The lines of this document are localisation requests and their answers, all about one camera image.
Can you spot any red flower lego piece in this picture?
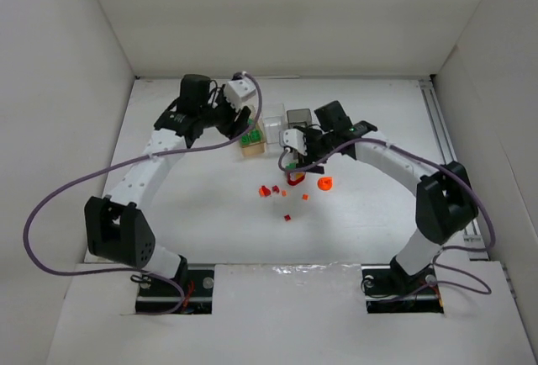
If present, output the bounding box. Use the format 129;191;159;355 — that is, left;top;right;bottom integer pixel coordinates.
287;172;306;187

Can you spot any green long lego brick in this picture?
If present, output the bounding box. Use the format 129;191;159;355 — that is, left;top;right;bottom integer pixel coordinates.
240;135;251;147

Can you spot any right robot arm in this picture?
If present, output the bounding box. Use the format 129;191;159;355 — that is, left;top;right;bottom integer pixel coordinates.
282;101;479;297

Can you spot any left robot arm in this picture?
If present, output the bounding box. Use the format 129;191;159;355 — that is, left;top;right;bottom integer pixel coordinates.
84;73;258;286

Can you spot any grey translucent container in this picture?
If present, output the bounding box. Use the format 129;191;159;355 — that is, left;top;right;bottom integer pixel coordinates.
286;108;313;129

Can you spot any orange round lego piece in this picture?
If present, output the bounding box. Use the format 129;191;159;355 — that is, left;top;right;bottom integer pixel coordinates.
317;177;334;192

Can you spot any orange translucent container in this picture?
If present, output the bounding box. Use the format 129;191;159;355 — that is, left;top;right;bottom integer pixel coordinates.
239;118;266;158

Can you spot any clear container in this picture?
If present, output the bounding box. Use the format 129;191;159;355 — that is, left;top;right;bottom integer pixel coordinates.
261;103;287;145

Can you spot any orange red lego piece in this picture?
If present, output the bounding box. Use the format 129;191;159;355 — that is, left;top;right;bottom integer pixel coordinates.
258;186;272;197

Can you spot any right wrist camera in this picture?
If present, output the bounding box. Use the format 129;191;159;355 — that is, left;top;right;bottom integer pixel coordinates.
280;129;308;156

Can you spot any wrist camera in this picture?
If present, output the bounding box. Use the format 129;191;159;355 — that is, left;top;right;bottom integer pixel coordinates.
224;79;256;111
280;129;308;156

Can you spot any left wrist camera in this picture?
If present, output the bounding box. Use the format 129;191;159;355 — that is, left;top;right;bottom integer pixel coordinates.
224;79;256;111

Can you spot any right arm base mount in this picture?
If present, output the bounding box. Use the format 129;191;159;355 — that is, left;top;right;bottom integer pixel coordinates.
360;264;444;315

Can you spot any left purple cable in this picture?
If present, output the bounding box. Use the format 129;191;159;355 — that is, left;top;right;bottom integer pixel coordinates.
23;71;264;315

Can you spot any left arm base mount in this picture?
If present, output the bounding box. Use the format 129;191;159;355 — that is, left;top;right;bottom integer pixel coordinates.
130;264;215;315

